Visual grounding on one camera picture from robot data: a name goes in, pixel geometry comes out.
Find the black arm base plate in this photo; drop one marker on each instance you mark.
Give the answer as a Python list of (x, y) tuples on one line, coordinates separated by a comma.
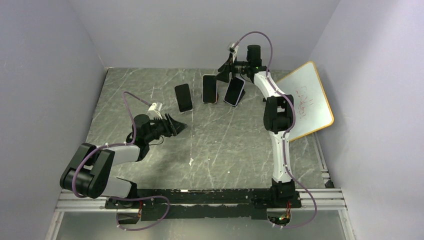
[(252, 203)]

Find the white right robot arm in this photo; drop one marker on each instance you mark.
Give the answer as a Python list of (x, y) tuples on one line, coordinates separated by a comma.
[(278, 117)]

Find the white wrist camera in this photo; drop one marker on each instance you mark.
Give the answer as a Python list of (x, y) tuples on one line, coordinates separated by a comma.
[(154, 110), (233, 49)]

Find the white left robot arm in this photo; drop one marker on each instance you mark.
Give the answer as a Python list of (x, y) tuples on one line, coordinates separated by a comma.
[(88, 172)]

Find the black phone pink case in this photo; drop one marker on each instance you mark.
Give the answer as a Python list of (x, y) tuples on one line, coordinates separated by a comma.
[(209, 88)]

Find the black phone grey case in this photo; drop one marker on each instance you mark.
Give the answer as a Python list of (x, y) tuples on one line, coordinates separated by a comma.
[(183, 97)]

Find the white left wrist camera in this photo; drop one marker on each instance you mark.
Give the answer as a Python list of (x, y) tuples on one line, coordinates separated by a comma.
[(154, 110)]

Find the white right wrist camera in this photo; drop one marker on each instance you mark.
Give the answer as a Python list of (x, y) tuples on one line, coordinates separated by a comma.
[(233, 49)]

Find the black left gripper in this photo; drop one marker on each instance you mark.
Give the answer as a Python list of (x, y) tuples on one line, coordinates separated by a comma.
[(176, 127)]

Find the yellow framed whiteboard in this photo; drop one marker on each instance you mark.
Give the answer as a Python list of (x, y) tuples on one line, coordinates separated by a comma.
[(311, 105)]

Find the white grey phone stand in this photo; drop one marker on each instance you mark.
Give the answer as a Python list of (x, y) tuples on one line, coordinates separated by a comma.
[(188, 111)]

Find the black phone lilac case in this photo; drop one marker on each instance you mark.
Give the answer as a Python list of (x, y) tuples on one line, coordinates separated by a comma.
[(234, 91)]

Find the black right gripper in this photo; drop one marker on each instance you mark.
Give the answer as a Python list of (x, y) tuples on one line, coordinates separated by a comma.
[(227, 67)]

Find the black folding phone stand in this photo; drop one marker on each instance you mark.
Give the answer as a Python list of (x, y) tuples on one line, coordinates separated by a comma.
[(243, 92)]

